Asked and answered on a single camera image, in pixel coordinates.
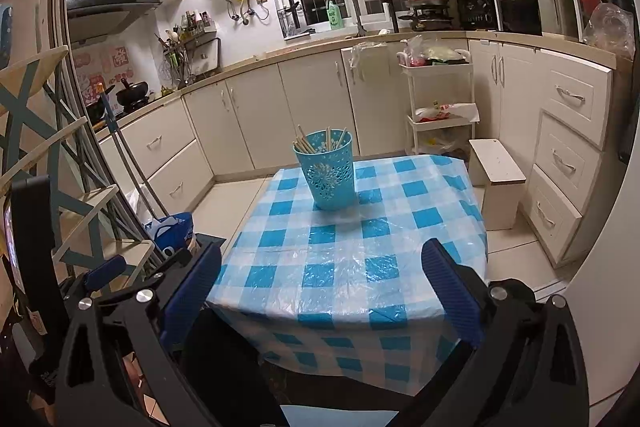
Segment chrome kitchen faucet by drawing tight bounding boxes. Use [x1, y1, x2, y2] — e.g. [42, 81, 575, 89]
[325, 0, 367, 38]

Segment cream and teal corner shelf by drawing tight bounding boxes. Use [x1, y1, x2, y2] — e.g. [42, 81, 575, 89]
[0, 4, 157, 290]

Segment black wire dish rack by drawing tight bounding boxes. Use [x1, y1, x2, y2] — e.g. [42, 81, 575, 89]
[276, 3, 307, 40]

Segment white electric water pot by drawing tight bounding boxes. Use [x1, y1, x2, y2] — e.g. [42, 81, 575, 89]
[529, 0, 582, 38]

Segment grey mop handle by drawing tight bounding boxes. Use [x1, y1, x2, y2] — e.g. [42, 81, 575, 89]
[119, 131, 167, 222]
[97, 92, 148, 220]

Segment water heater hoses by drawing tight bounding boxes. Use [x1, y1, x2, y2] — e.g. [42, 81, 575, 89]
[221, 0, 272, 26]

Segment white step stool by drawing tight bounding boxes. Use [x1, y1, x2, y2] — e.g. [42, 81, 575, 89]
[467, 138, 528, 233]

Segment black countertop oven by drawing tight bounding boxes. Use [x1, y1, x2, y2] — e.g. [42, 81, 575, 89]
[456, 0, 502, 32]

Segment stack of pans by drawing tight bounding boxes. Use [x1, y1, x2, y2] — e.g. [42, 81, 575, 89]
[389, 0, 455, 34]

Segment wall utensil rack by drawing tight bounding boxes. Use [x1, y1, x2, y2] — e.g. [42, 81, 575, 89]
[155, 9, 222, 88]

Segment blue perforated plastic basket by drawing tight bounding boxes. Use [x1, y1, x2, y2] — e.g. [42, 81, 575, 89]
[292, 130, 355, 211]

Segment blue and white shopping bag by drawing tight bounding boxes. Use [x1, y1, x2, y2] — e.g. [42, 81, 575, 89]
[144, 212, 197, 255]

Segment range hood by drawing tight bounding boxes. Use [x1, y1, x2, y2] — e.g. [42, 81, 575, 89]
[65, 0, 164, 44]

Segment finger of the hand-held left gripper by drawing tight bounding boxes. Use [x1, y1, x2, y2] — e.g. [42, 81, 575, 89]
[92, 247, 201, 308]
[64, 255, 127, 305]

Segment blue checkered tablecloth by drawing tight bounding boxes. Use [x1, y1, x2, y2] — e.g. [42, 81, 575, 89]
[206, 155, 489, 396]

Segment bundle of wooden chopsticks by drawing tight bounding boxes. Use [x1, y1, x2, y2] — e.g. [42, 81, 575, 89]
[293, 123, 350, 155]

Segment hanging clear plastic bag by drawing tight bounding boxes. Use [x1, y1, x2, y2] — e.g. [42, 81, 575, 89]
[349, 41, 387, 71]

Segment black wok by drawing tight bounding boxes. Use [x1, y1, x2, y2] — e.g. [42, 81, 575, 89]
[115, 78, 152, 111]

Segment crumpled clear plastic bag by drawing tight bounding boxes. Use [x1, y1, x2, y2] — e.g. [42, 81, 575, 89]
[581, 1, 637, 58]

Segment red wall stickers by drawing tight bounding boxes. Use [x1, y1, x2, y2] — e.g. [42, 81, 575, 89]
[74, 46, 135, 110]

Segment white rolling cart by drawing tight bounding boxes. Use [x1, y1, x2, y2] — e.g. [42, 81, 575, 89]
[397, 34, 482, 158]

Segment cream kitchen base cabinets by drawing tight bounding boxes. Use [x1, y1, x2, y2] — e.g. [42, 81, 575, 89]
[94, 31, 615, 269]

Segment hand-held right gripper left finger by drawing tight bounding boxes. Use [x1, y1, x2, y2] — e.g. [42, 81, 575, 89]
[54, 243, 223, 427]

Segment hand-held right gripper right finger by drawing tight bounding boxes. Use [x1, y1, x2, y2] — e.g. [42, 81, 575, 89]
[400, 238, 591, 427]

